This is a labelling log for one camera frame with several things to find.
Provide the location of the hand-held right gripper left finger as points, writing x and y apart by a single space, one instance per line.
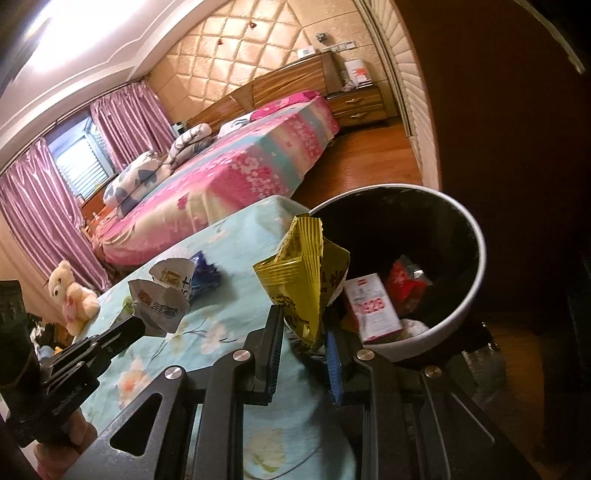
276 360

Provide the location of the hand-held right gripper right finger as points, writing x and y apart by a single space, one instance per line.
333 369

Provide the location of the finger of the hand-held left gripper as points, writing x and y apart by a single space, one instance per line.
74 378
120 332

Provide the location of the white paper packaging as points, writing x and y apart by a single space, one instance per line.
159 300

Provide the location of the red and white box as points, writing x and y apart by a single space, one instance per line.
376 309

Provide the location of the yellow torn packet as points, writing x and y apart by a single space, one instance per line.
304 286

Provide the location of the pale tissue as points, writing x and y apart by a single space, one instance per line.
414 328

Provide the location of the blue wrapper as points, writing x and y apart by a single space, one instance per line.
205 274

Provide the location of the red snack bag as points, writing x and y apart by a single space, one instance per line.
408 286

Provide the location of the white round trash bin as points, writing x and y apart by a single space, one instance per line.
461 295

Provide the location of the person's left hand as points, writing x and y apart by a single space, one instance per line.
81 429

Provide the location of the cream teddy bear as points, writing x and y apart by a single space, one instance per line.
74 300

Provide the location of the floral turquoise tablecloth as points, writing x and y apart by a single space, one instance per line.
221 295

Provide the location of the pink satin curtain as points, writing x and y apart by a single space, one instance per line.
41 217
131 124

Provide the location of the folded duvet with heart print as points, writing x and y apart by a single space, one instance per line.
136 182

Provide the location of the window with blinds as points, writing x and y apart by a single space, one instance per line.
81 161

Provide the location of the bed with pink floral sheet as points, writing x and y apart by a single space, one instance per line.
240 175

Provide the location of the folded striped duvet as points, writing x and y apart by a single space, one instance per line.
191 141

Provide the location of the white pillow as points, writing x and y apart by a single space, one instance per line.
238 125

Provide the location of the pink pillow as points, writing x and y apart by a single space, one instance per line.
286 104

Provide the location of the wooden nightstand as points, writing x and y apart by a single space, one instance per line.
358 106

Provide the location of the wooden headboard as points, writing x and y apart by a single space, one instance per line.
277 87

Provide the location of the louvred sliding wardrobe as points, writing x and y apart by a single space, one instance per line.
406 92

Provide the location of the white bag with red label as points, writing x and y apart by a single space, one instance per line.
358 74

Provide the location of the small white device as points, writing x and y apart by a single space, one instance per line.
306 52

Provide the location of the wall switch panel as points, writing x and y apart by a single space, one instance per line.
340 45

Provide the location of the black wall fixture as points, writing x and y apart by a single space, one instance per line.
322 36

